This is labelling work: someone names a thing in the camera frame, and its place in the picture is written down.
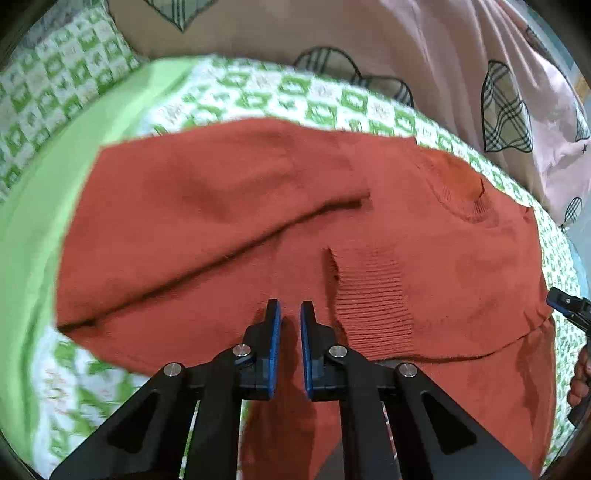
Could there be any orange knit t-shirt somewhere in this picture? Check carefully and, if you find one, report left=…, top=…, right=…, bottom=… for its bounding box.
left=56, top=119, right=556, bottom=479

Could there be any person's right hand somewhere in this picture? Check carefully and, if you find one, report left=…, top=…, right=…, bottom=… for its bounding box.
left=567, top=346, right=590, bottom=407

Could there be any green patterned pillow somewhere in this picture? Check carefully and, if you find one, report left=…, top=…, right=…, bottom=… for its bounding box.
left=1, top=1, right=140, bottom=201

